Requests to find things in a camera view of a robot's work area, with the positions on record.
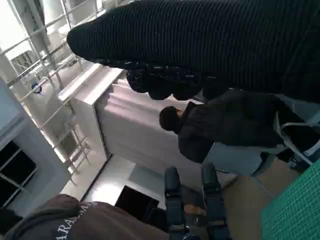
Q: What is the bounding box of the standing person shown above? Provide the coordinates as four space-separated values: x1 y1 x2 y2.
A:
0 193 171 240

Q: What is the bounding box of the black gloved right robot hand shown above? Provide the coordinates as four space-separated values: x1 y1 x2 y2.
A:
66 0 320 102

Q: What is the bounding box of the seated person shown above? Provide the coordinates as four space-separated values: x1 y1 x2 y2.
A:
159 87 320 165

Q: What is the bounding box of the black monitor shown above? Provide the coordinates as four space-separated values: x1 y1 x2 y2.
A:
114 184 161 218

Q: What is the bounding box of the grey curtain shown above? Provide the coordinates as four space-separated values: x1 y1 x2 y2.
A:
94 72 241 191

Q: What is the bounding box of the green cutting mat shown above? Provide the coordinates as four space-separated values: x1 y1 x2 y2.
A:
259 163 320 240

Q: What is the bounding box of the white metal rack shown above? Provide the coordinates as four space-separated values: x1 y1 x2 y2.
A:
0 0 108 181

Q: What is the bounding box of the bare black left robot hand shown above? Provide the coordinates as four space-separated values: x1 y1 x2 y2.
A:
163 161 228 240

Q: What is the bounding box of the blue round tag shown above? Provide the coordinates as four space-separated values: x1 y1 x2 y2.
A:
31 82 45 95

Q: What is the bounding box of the grey office chair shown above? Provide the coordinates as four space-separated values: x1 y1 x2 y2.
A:
204 109 320 176

